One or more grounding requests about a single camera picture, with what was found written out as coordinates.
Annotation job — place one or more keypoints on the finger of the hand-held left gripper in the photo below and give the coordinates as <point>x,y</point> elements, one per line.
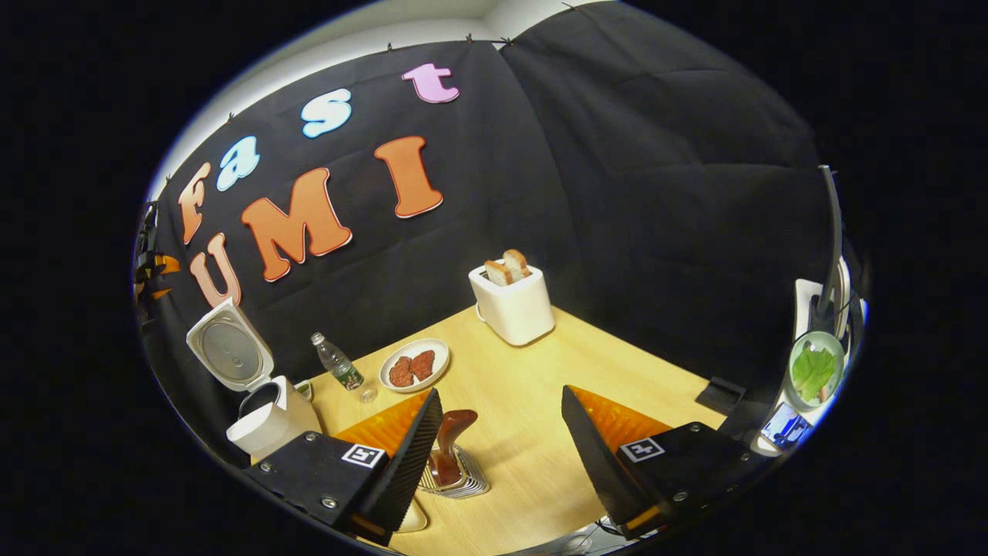
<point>158,293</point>
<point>158,265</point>

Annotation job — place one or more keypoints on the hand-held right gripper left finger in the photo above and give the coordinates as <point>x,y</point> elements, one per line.
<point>405,471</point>

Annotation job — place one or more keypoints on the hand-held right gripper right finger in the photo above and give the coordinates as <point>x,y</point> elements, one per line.
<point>598,471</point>

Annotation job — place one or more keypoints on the white rice cooker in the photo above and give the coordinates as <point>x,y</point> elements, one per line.
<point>270,428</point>

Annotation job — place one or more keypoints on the cream square dish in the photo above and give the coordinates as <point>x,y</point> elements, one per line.
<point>413,517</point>

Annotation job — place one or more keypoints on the small clear cup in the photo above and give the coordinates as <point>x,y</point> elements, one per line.
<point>368,395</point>

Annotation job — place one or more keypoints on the red meat slice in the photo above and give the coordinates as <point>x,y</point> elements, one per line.
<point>423,364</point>
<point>401,371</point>

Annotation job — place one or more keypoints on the clear plastic water bottle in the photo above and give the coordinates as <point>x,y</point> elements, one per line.
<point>343,371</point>

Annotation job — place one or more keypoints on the white round plate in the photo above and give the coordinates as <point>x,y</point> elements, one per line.
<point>442,351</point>

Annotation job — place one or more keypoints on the small bowl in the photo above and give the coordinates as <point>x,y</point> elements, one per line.
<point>304,389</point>

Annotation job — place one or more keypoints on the small black flat object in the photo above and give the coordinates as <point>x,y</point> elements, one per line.
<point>720,395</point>

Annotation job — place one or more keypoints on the white toaster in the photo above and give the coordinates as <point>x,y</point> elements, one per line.
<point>517,313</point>

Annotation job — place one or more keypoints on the phone with lit screen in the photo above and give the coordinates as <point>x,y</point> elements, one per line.
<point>786,426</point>

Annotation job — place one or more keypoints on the green bowl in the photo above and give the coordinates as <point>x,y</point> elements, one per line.
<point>793,371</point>

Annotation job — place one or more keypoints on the green leafy vegetable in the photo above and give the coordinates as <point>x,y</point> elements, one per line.
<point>814,372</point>

